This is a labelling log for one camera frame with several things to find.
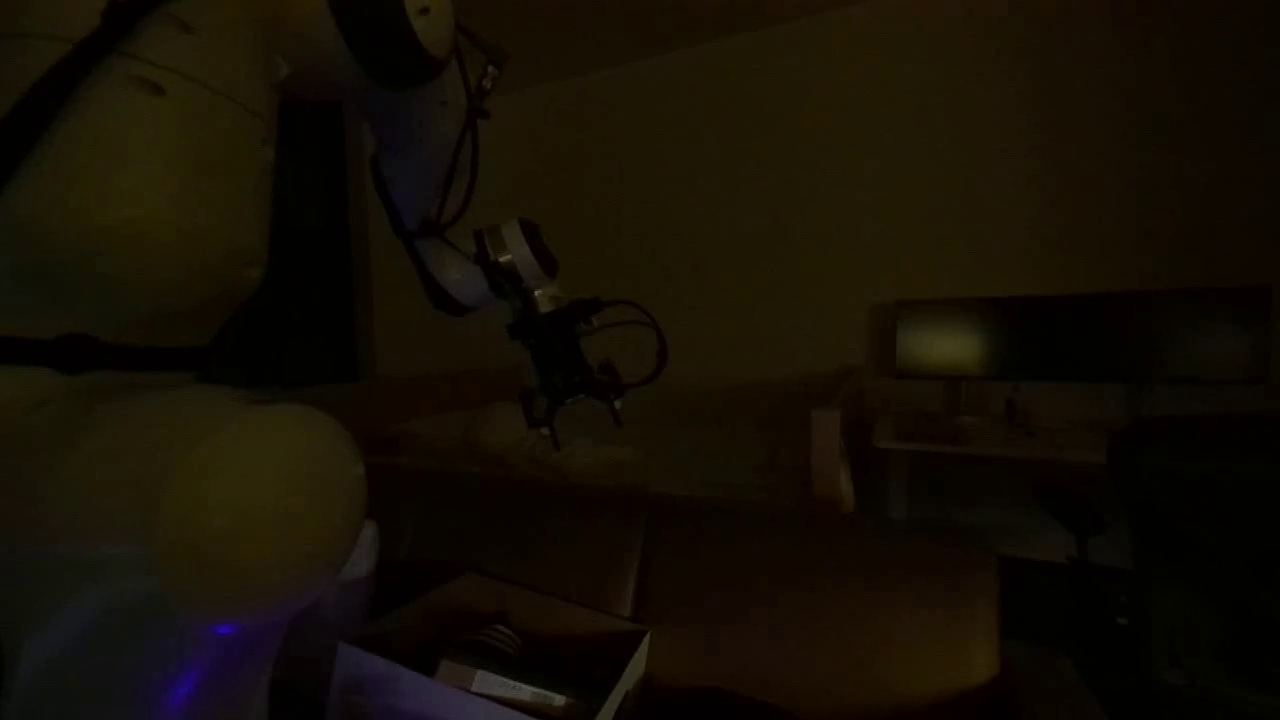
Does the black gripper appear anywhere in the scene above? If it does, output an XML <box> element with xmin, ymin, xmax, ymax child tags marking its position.
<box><xmin>510</xmin><ymin>300</ymin><xmax>632</xmax><ymax>457</ymax></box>

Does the open cardboard box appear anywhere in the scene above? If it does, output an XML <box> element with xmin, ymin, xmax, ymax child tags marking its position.
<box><xmin>324</xmin><ymin>570</ymin><xmax>660</xmax><ymax>720</ymax></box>

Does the wooden desk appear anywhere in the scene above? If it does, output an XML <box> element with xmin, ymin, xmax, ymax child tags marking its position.
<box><xmin>855</xmin><ymin>391</ymin><xmax>1115</xmax><ymax>529</ymax></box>

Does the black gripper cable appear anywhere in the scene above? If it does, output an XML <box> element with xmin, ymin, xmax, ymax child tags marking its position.
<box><xmin>580</xmin><ymin>292</ymin><xmax>673</xmax><ymax>401</ymax></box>

